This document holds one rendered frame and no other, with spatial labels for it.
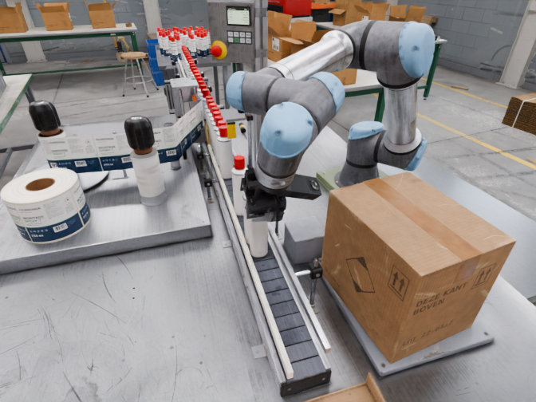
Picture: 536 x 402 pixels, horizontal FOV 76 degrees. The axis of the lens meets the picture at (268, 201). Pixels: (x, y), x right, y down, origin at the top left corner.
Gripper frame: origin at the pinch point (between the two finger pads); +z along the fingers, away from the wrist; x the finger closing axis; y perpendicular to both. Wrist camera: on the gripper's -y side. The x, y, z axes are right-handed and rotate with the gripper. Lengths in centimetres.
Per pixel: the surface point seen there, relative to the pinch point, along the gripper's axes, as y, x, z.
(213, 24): 2, -71, 3
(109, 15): 93, -500, 303
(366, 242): -16.3, 13.5, -9.3
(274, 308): 2.2, 19.7, 10.1
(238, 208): 3.0, -15.1, 26.5
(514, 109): -364, -161, 196
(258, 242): 1.8, 1.5, 13.6
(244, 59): -7, -61, 8
